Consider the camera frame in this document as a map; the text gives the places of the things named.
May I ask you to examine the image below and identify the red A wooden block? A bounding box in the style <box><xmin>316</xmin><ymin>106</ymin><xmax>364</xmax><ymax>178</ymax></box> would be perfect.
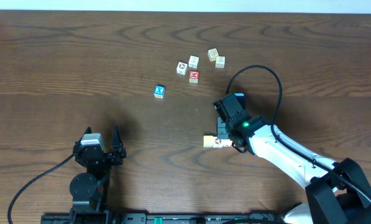
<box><xmin>221</xmin><ymin>139</ymin><xmax>232</xmax><ymax>147</ymax></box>

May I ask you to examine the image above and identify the soccer ball wooden block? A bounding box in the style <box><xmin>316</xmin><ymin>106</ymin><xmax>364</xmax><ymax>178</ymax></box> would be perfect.
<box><xmin>213</xmin><ymin>137</ymin><xmax>223</xmax><ymax>148</ymax></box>

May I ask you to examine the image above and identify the yellow top wooden block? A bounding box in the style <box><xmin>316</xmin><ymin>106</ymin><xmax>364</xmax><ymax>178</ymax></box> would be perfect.
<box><xmin>203</xmin><ymin>136</ymin><xmax>215</xmax><ymax>147</ymax></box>

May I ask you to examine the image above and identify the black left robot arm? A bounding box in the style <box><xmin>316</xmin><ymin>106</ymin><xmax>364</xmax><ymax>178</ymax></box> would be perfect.
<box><xmin>70</xmin><ymin>126</ymin><xmax>126</xmax><ymax>212</ymax></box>

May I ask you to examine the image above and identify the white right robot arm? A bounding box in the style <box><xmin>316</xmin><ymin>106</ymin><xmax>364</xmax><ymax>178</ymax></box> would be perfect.
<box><xmin>213</xmin><ymin>93</ymin><xmax>371</xmax><ymax>223</ymax></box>

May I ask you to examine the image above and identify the plain engraved wooden block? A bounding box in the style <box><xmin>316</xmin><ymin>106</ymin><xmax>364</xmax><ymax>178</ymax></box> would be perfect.
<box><xmin>215</xmin><ymin>56</ymin><xmax>226</xmax><ymax>68</ymax></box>

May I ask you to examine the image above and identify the red M wooden block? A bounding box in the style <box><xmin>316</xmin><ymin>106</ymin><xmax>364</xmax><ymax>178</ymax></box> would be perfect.
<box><xmin>189</xmin><ymin>70</ymin><xmax>199</xmax><ymax>83</ymax></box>

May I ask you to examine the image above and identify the blue X wooden block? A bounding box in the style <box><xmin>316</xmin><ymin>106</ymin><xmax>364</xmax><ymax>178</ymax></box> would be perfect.
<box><xmin>153</xmin><ymin>85</ymin><xmax>165</xmax><ymax>98</ymax></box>

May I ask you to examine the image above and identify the yellow sided wooden block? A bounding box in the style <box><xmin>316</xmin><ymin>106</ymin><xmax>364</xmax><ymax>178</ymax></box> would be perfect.
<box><xmin>208</xmin><ymin>48</ymin><xmax>219</xmax><ymax>62</ymax></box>

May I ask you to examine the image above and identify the blue sided wooden block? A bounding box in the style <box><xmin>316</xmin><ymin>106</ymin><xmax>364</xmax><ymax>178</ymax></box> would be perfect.
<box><xmin>188</xmin><ymin>55</ymin><xmax>199</xmax><ymax>68</ymax></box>

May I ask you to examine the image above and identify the brown circle wooden block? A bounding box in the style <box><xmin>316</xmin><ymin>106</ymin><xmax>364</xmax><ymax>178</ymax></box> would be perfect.
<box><xmin>176</xmin><ymin>62</ymin><xmax>188</xmax><ymax>75</ymax></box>

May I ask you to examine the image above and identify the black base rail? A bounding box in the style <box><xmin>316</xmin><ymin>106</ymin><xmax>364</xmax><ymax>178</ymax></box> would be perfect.
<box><xmin>40</xmin><ymin>212</ymin><xmax>283</xmax><ymax>224</ymax></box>

